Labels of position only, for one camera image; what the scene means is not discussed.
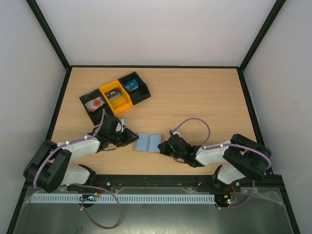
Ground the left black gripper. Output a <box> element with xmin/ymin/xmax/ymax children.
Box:
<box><xmin>109</xmin><ymin>128</ymin><xmax>139</xmax><ymax>147</ymax></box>

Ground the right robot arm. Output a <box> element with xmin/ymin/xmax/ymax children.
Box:
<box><xmin>157</xmin><ymin>134</ymin><xmax>272</xmax><ymax>191</ymax></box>

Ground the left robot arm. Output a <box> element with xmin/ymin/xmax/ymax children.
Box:
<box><xmin>23</xmin><ymin>116</ymin><xmax>139</xmax><ymax>193</ymax></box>

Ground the black VIP card stack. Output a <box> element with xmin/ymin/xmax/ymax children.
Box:
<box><xmin>105</xmin><ymin>88</ymin><xmax>122</xmax><ymax>101</ymax></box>

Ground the blue card stack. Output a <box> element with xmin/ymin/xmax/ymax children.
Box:
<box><xmin>122</xmin><ymin>79</ymin><xmax>139</xmax><ymax>93</ymax></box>

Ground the yellow middle bin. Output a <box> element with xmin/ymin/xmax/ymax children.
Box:
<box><xmin>99</xmin><ymin>80</ymin><xmax>133</xmax><ymax>115</ymax></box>

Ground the left black bin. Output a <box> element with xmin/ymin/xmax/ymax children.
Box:
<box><xmin>79</xmin><ymin>89</ymin><xmax>114</xmax><ymax>126</ymax></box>

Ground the black bin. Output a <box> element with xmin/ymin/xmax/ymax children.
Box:
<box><xmin>79</xmin><ymin>89</ymin><xmax>114</xmax><ymax>126</ymax></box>
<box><xmin>118</xmin><ymin>72</ymin><xmax>151</xmax><ymax>105</ymax></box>

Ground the right black bin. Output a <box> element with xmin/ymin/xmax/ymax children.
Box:
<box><xmin>118</xmin><ymin>72</ymin><xmax>151</xmax><ymax>105</ymax></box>

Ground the grey metal front plate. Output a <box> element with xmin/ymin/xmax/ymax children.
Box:
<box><xmin>14</xmin><ymin>188</ymin><xmax>293</xmax><ymax>234</ymax></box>

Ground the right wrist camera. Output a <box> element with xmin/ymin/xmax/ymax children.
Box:
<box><xmin>169</xmin><ymin>130</ymin><xmax>180</xmax><ymax>136</ymax></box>

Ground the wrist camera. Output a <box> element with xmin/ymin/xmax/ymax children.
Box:
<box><xmin>116</xmin><ymin>118</ymin><xmax>128</xmax><ymax>132</ymax></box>
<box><xmin>169</xmin><ymin>130</ymin><xmax>180</xmax><ymax>136</ymax></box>

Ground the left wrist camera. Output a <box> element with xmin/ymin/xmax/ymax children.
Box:
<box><xmin>116</xmin><ymin>118</ymin><xmax>128</xmax><ymax>132</ymax></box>

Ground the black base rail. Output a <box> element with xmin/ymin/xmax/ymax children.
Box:
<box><xmin>24</xmin><ymin>173</ymin><xmax>285</xmax><ymax>195</ymax></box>

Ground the light blue cable duct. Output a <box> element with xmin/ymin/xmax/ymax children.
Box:
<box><xmin>30</xmin><ymin>194</ymin><xmax>215</xmax><ymax>204</ymax></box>

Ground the black enclosure frame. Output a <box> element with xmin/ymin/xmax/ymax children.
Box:
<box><xmin>6</xmin><ymin>0</ymin><xmax>300</xmax><ymax>234</ymax></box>

